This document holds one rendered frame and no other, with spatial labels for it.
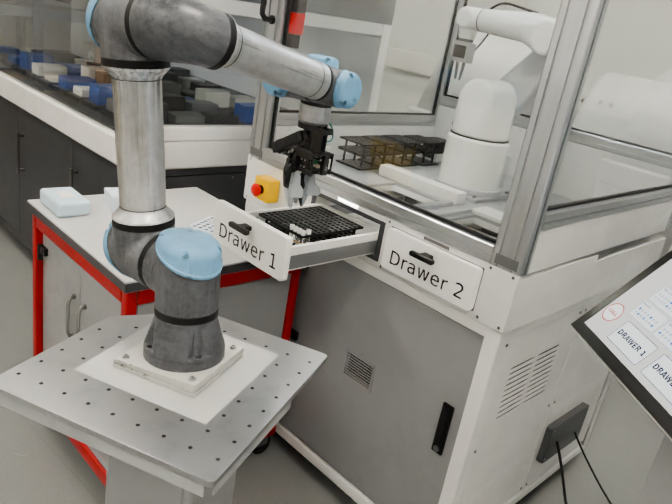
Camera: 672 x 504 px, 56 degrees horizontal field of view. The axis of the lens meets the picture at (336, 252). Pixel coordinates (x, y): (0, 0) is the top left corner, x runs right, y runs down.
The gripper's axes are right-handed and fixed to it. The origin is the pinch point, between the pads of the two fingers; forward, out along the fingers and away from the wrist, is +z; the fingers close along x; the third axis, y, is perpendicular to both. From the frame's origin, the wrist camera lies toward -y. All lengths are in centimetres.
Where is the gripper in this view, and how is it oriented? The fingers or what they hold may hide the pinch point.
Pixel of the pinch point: (294, 200)
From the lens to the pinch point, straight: 159.0
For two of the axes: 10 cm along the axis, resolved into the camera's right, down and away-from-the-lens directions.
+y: 7.2, 3.6, -5.9
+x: 6.7, -1.5, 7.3
